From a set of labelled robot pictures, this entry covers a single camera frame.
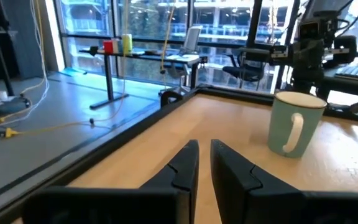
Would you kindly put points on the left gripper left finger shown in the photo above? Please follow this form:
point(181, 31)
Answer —
point(185, 180)

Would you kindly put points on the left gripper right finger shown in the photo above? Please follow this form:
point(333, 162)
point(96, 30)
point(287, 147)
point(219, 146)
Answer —
point(238, 193)

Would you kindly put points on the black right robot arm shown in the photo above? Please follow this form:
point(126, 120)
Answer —
point(306, 77)

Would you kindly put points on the black office chair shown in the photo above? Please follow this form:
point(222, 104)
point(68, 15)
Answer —
point(244, 71)

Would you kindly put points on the grey mesh office chair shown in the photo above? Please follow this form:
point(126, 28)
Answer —
point(191, 39)

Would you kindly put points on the white papers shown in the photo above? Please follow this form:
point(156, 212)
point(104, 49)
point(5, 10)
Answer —
point(185, 58)

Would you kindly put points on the black standing desk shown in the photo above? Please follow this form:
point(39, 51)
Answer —
point(109, 77)

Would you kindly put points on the pale green cylinder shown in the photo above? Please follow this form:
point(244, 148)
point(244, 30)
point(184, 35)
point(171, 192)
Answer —
point(127, 43)

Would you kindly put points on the small white box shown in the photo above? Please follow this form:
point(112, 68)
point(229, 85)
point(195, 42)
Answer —
point(117, 46)

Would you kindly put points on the small red box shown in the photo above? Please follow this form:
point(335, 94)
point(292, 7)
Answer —
point(108, 46)

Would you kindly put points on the white cup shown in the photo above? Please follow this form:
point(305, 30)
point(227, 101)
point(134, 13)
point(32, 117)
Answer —
point(2, 95)

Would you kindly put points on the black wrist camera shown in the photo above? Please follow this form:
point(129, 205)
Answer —
point(309, 29)

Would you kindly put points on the black aluminium table frame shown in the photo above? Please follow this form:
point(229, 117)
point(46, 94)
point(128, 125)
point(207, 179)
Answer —
point(120, 140)

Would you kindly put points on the black frame bracket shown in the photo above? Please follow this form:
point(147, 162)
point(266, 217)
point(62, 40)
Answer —
point(166, 95)

